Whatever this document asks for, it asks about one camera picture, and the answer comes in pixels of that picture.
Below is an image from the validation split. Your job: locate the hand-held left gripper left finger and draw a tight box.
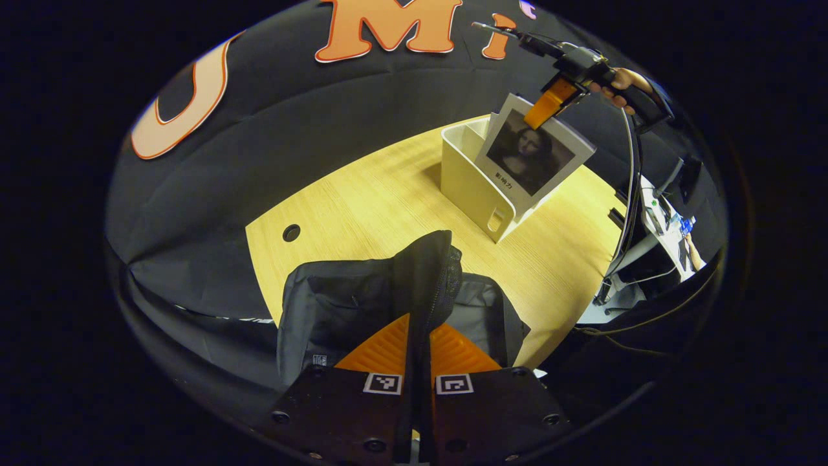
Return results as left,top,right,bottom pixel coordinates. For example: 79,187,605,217
256,313,416,464

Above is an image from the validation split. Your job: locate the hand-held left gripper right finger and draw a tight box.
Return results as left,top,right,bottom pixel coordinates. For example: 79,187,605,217
423,323,574,464

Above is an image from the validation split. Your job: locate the portrait cover book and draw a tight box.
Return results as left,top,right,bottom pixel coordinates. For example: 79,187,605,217
474,93,597,217

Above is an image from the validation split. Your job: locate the black schoolbag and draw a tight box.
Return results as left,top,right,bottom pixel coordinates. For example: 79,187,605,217
277,230,532,389

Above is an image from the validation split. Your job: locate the white bookshelf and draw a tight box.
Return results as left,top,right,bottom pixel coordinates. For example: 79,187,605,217
440,115,570,245

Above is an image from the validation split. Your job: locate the white desk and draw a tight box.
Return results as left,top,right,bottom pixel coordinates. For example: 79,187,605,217
576,175,706,324

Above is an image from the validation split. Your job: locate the black backdrop cloth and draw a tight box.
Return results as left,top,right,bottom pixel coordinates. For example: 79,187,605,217
107,0,728,415

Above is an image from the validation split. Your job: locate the black cable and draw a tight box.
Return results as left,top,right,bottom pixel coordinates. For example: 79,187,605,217
595,107,645,305

